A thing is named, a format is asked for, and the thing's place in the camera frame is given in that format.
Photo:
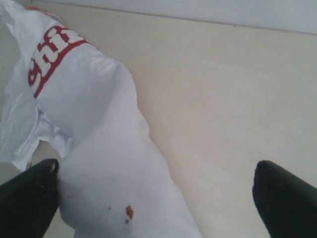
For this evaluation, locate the white t-shirt red lettering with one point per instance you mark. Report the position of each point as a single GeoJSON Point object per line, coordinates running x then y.
{"type": "Point", "coordinates": [68, 101]}

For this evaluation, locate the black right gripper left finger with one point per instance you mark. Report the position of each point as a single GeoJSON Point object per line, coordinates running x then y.
{"type": "Point", "coordinates": [29, 201]}

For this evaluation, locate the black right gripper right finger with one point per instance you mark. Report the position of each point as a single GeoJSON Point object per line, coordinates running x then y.
{"type": "Point", "coordinates": [286, 204]}

